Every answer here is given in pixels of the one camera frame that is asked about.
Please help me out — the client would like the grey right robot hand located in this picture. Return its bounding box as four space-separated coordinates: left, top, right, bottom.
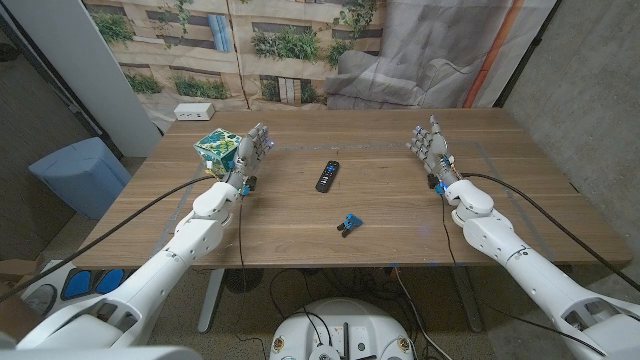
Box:
405 115 462 188

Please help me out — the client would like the green floral tissue box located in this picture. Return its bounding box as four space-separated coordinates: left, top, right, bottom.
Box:
193 128 243 178

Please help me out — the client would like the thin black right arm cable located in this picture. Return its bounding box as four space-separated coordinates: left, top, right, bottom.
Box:
439 193 609 358

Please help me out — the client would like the white floor cable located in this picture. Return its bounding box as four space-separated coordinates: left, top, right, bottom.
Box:
393 267 454 360

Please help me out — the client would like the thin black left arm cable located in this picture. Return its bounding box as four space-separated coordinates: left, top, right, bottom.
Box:
233 192 269 360

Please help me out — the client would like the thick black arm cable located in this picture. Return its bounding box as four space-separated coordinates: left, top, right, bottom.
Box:
0 174 217 304
460 172 640 293

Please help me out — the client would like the white table leg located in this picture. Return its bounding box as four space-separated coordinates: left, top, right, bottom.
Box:
197 268 226 335

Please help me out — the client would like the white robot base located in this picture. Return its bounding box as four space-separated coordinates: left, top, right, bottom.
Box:
268 298 416 360

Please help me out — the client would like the small blue black clip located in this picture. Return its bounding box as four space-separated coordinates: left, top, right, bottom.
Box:
336 213 365 239

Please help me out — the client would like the white partition panel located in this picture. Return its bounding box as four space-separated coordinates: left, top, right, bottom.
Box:
2 0 163 159

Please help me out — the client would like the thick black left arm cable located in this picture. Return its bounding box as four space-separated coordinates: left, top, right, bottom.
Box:
0 174 217 304

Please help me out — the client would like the black TV remote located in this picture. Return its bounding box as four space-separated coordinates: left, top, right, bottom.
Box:
314 160 341 194

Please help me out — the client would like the white power strip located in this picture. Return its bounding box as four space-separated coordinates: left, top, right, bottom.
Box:
173 102 216 122

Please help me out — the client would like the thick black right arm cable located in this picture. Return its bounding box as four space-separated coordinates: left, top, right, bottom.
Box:
460 172 640 293

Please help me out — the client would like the printed building backdrop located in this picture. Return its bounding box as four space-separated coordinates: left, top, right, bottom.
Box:
82 0 559 133

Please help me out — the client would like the white robot chest shell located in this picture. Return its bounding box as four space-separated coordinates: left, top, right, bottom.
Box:
0 344 204 360

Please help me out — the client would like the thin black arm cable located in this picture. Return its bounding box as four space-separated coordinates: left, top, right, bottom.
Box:
233 192 269 360
439 193 609 358

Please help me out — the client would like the white device with blue panels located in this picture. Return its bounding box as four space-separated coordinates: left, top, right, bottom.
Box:
22 259 137 317

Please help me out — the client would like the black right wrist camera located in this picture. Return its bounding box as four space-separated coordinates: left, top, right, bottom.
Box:
426 172 447 197

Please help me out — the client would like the black backdrop pole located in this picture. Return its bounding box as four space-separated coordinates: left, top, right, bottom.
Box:
492 0 564 109

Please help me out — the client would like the black round grille disc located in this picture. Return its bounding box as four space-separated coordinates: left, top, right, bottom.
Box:
223 268 265 295

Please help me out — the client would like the brown cardboard box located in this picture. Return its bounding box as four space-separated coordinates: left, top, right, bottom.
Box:
0 257 47 297

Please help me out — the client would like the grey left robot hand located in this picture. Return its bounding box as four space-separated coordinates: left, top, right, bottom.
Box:
225 122 275 188

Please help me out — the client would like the grey table leg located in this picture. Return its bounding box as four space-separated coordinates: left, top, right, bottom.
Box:
451 266 484 334

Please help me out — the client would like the blue plastic bin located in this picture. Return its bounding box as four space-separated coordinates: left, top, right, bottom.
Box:
28 137 133 221

